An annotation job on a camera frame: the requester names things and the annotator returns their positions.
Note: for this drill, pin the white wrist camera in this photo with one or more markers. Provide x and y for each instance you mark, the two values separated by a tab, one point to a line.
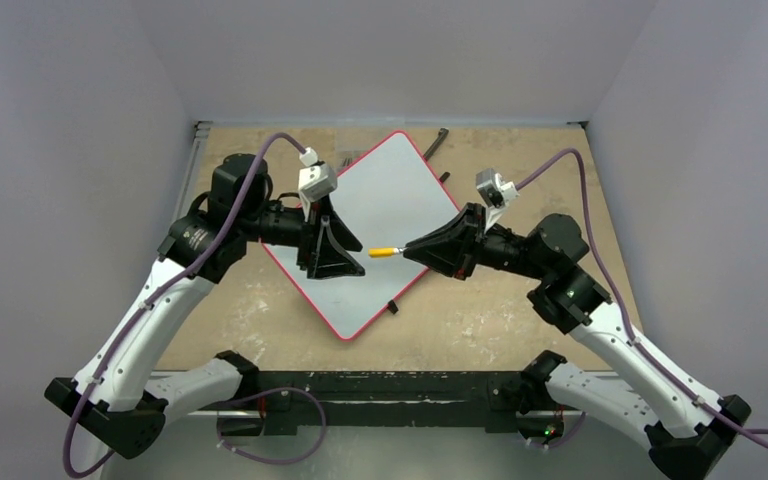
496	193
317	178

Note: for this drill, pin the pink framed whiteboard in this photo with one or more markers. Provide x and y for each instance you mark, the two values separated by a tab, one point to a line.
387	198

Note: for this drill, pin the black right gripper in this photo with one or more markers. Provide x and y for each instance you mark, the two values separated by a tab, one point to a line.
468	242

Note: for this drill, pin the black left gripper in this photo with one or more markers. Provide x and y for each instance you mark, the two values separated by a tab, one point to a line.
322	235

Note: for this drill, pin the clear plastic screw box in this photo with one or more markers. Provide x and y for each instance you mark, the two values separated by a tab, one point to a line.
351	143

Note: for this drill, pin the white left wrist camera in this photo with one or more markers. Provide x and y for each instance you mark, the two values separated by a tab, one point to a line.
317	178

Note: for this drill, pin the yellow marker cap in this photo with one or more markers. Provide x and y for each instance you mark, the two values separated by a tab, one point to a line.
382	252

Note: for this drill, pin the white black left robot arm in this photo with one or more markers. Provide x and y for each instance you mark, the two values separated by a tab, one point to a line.
114	397

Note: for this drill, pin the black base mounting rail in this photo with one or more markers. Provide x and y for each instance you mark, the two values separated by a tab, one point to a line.
493	401

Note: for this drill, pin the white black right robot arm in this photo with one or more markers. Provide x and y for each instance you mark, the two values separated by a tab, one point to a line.
684	436

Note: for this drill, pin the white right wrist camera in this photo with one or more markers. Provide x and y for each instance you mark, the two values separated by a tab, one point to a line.
496	193

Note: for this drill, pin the black metal rod tool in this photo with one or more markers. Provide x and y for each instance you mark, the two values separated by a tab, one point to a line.
432	149

